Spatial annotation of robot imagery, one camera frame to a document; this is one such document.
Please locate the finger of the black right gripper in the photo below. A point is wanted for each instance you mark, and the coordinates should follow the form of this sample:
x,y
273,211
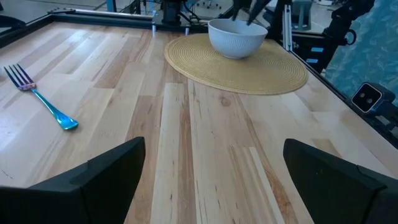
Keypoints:
x,y
237,7
258,9

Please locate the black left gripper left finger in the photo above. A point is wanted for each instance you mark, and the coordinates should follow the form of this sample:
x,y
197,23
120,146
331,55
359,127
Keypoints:
x,y
93,193

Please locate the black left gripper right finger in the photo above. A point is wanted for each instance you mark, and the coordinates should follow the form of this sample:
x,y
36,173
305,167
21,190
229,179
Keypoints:
x,y
335,193

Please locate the iridescent blue metal fork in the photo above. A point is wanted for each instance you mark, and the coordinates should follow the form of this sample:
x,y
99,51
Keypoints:
x,y
66,123

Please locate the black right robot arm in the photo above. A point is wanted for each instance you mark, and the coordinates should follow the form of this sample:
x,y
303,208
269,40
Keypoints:
x,y
171,12

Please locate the office chair base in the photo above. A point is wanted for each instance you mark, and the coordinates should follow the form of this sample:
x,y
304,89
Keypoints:
x,y
211,3

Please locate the white ribbed ceramic bowl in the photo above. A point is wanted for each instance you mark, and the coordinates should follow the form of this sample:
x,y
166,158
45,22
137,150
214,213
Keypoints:
x,y
236,40

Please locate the grey-green stool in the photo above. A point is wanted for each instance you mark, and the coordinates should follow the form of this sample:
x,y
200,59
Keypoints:
x,y
301,12

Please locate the small white peg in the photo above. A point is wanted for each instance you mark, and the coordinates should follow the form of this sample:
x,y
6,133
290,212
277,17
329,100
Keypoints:
x,y
187,31
153,30

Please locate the black box with blue labels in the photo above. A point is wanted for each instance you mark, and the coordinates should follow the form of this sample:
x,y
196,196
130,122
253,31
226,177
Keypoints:
x,y
301,56

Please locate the round yellow woven placemat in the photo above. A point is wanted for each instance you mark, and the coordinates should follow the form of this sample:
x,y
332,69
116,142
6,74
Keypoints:
x,y
248,74

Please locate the black equipment stand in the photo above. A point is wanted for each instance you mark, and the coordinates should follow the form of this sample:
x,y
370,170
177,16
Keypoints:
x,y
339,25

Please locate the blue patterned cloth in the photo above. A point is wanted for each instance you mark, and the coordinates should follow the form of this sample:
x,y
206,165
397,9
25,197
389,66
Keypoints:
x,y
373,53

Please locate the silver aluminium profile post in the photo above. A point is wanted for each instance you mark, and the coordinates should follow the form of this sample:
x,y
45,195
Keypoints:
x,y
287,28

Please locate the black table-level camera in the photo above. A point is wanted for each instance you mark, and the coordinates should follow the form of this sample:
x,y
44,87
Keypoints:
x,y
367,98

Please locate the blue metal post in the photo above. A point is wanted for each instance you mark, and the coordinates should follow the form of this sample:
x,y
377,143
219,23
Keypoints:
x,y
111,4

